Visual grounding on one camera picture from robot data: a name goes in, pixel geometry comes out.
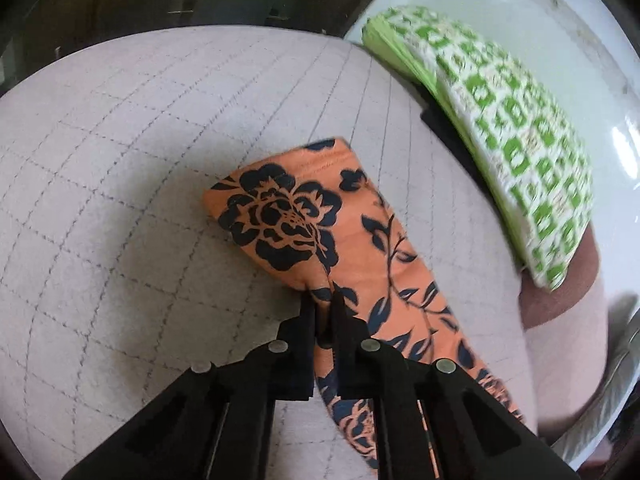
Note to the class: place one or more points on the green white patterned pillow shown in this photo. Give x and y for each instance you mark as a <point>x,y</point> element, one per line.
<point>526,148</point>

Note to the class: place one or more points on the pink quilted bed mattress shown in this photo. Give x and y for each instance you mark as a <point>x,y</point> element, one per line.
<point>114,279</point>

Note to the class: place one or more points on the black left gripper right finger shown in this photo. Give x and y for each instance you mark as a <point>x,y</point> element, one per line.
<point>433,421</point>

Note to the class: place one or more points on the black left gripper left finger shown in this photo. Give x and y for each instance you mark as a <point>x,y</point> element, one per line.
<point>213,423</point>

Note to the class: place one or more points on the grey blue pillow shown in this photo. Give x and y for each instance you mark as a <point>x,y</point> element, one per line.
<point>620,378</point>

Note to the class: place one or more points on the orange black floral garment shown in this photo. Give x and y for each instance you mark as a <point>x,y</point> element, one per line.
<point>313,219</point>

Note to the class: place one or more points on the pink brown bolster cushion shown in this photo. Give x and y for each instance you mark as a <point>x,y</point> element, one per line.
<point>566,333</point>

